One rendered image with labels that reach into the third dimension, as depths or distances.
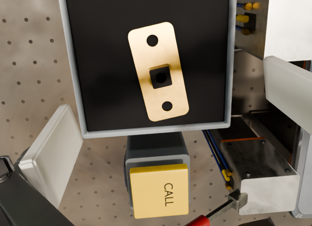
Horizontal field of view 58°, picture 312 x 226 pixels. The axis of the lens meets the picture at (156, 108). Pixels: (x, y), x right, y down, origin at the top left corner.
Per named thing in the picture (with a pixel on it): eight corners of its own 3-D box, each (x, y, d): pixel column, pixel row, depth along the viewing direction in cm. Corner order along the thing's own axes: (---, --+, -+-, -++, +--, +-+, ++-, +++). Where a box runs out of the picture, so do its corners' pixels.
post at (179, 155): (162, 89, 74) (192, 207, 33) (133, 91, 73) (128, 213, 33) (160, 61, 71) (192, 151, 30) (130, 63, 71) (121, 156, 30)
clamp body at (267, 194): (227, 118, 78) (294, 211, 45) (185, 121, 78) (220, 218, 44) (228, 93, 76) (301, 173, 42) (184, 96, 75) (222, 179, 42)
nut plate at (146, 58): (189, 112, 26) (191, 117, 25) (149, 121, 26) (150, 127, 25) (171, 20, 23) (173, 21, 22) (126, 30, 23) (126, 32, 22)
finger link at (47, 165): (57, 213, 13) (42, 216, 13) (84, 141, 20) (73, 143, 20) (33, 160, 12) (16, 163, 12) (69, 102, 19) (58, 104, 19)
